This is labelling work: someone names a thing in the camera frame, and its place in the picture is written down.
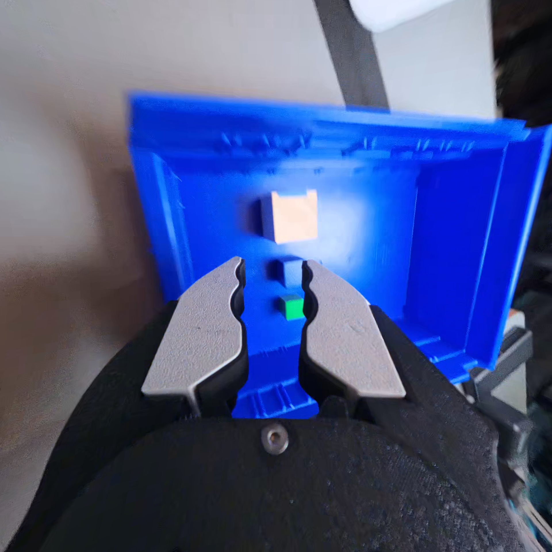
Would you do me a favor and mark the black desk strip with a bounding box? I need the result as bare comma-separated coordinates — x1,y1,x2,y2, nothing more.
313,0,391,109

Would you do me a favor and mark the grey desk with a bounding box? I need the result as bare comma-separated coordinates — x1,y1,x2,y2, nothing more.
0,0,497,544

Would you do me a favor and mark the blue plastic bin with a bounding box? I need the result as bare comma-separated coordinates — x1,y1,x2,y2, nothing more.
127,91,552,420

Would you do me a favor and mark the small green cube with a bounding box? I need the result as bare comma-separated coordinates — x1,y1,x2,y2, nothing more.
278,294,305,322

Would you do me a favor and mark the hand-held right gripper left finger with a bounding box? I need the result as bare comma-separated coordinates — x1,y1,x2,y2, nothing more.
141,256,249,415

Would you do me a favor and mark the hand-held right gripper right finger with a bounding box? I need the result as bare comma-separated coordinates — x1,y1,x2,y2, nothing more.
300,259,407,407

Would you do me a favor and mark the small blue cube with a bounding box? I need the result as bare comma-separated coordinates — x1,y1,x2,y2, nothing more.
268,257,303,289

